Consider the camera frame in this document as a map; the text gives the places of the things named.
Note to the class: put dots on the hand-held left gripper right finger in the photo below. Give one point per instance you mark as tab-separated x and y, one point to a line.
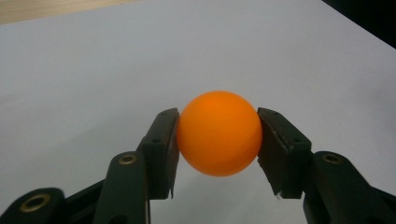
283	149

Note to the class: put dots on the orange ping-pong ball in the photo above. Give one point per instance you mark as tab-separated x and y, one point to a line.
219	133

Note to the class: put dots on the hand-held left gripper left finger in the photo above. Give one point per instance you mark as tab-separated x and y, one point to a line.
162	149

